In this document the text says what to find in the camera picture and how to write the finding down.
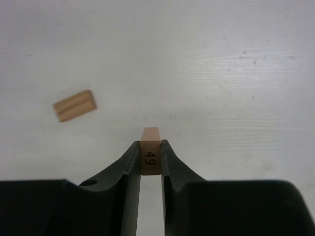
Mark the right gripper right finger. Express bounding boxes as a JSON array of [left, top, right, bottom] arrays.
[[160, 140, 206, 236]]

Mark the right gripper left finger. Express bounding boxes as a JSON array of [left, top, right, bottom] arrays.
[[79, 141, 141, 236]]

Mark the wooden block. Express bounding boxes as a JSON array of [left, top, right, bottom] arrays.
[[53, 90, 97, 122], [140, 127, 161, 176]]

